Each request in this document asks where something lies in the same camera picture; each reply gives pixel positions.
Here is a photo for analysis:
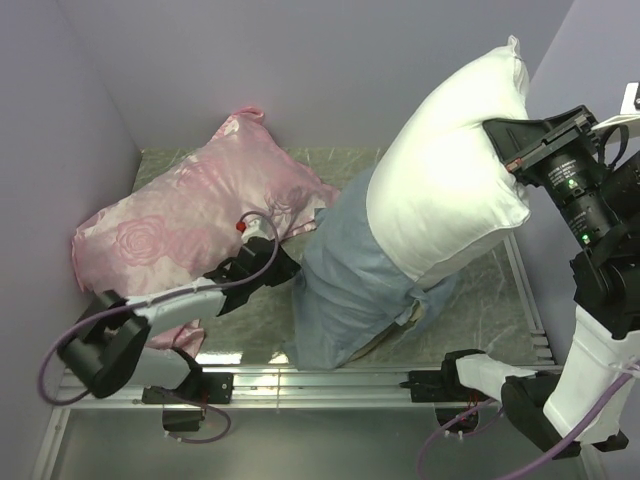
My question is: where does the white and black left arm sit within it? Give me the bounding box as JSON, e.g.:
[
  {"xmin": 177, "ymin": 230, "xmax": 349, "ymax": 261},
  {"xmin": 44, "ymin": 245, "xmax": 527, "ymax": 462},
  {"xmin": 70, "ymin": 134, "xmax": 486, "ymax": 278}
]
[{"xmin": 53, "ymin": 237, "xmax": 300, "ymax": 402}]

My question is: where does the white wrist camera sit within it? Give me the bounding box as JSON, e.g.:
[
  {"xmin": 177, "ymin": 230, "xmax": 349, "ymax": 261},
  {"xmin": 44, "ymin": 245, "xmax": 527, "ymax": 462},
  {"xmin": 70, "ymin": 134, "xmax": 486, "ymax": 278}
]
[
  {"xmin": 235, "ymin": 215, "xmax": 273, "ymax": 246},
  {"xmin": 593, "ymin": 82, "xmax": 640, "ymax": 138}
]

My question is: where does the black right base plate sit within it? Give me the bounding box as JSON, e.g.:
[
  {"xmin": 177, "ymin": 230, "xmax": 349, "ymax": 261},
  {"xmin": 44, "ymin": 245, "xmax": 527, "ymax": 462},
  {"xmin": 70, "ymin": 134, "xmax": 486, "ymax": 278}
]
[{"xmin": 399, "ymin": 370, "xmax": 486, "ymax": 426}]

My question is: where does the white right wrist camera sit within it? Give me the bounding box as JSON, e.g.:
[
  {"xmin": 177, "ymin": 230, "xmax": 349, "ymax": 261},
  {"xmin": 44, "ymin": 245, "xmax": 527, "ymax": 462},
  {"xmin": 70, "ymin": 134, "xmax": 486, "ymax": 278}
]
[{"xmin": 593, "ymin": 82, "xmax": 640, "ymax": 138}]

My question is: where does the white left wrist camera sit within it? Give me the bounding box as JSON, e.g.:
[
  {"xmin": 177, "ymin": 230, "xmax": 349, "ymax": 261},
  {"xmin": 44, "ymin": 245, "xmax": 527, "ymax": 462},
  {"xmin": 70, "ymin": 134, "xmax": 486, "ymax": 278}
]
[{"xmin": 235, "ymin": 215, "xmax": 273, "ymax": 246}]

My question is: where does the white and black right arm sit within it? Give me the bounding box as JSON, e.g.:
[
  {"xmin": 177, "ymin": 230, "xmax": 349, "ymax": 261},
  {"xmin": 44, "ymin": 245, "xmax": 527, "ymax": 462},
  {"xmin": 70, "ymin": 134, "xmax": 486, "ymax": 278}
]
[{"xmin": 440, "ymin": 106, "xmax": 639, "ymax": 458}]

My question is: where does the blue-grey pillowcase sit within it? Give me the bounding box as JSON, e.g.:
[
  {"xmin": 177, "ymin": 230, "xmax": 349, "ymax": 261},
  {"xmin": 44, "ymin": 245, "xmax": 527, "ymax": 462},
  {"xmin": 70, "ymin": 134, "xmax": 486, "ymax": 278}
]
[{"xmin": 284, "ymin": 169, "xmax": 458, "ymax": 370}]

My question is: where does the white pillow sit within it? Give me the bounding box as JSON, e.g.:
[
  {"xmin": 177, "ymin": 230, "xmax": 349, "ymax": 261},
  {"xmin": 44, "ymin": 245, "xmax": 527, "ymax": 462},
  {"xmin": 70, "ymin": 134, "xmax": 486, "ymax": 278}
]
[{"xmin": 366, "ymin": 36, "xmax": 531, "ymax": 288}]

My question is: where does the aluminium frame rail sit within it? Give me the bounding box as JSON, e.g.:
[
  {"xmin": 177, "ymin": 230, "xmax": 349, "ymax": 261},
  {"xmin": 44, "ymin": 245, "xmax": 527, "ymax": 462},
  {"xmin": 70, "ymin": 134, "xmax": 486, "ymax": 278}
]
[{"xmin": 39, "ymin": 236, "xmax": 556, "ymax": 479}]

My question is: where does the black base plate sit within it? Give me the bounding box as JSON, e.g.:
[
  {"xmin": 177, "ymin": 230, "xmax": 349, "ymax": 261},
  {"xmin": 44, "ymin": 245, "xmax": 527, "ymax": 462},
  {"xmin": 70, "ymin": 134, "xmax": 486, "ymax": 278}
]
[
  {"xmin": 399, "ymin": 370, "xmax": 486, "ymax": 426},
  {"xmin": 141, "ymin": 372, "xmax": 234, "ymax": 439}
]

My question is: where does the pink satin rose pillow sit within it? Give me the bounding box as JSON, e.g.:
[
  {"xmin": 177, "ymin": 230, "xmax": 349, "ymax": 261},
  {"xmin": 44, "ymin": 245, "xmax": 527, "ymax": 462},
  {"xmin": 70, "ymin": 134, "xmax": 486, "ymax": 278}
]
[{"xmin": 70, "ymin": 104, "xmax": 342, "ymax": 351}]

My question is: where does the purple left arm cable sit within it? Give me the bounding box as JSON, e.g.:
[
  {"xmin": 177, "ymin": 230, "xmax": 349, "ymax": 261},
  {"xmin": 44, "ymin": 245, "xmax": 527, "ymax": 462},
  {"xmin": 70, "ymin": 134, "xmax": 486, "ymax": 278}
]
[{"xmin": 38, "ymin": 212, "xmax": 281, "ymax": 406}]

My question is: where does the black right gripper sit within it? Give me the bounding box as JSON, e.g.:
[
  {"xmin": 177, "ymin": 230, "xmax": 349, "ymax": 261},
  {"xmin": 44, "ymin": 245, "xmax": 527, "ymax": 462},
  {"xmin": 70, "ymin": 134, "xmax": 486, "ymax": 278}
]
[{"xmin": 485, "ymin": 101, "xmax": 620, "ymax": 248}]

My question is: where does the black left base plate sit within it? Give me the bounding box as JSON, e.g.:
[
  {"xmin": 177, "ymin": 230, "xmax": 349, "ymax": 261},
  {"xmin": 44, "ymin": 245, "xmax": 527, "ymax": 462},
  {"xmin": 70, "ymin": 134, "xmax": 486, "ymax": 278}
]
[{"xmin": 141, "ymin": 372, "xmax": 234, "ymax": 439}]

